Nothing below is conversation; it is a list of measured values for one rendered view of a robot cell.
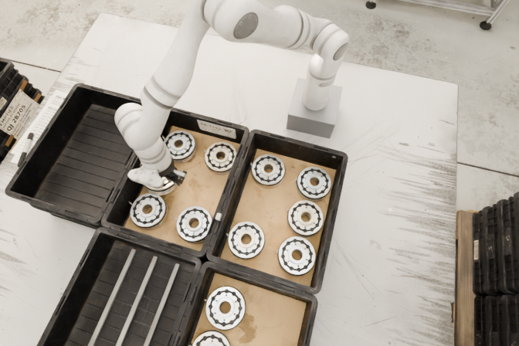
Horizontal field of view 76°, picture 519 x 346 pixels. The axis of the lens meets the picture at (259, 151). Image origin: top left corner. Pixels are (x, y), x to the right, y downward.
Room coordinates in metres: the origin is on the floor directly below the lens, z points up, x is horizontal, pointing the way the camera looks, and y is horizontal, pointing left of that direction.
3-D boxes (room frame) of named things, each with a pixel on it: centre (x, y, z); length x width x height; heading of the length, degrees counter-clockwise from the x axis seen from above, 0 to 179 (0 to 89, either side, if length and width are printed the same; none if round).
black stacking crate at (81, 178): (0.45, 0.51, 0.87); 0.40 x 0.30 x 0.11; 162
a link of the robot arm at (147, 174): (0.34, 0.27, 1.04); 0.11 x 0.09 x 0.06; 162
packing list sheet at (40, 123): (0.64, 0.77, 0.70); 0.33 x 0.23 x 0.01; 164
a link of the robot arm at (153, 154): (0.37, 0.27, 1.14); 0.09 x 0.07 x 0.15; 34
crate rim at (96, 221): (0.45, 0.51, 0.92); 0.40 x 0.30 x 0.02; 162
